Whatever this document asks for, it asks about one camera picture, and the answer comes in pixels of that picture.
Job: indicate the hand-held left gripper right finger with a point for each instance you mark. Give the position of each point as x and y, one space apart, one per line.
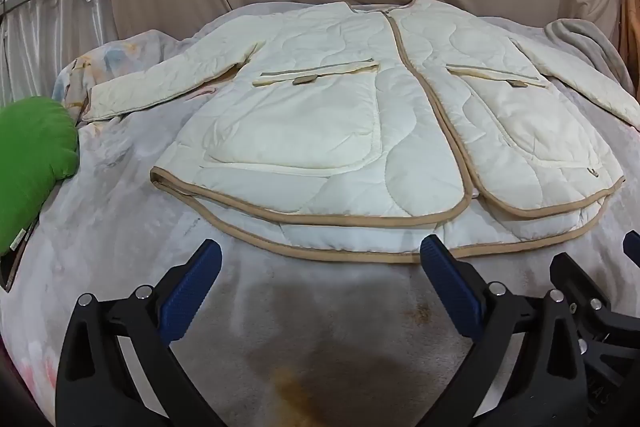
447 279

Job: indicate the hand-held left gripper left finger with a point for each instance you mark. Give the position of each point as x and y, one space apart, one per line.
197 277

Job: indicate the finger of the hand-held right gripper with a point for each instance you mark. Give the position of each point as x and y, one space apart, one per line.
634 244
575 277

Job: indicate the cream quilted jacket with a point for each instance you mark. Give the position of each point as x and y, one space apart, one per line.
340 122

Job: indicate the floral grey blanket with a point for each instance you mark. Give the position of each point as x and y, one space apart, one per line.
125 217

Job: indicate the green pillow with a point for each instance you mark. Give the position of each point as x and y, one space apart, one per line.
32 162

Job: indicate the grey ribbed blanket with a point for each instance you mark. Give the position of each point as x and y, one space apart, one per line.
585 39

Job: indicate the orange cloth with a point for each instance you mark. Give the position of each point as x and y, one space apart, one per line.
631 12

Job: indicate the silver satin curtain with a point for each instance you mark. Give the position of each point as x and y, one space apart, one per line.
55 42

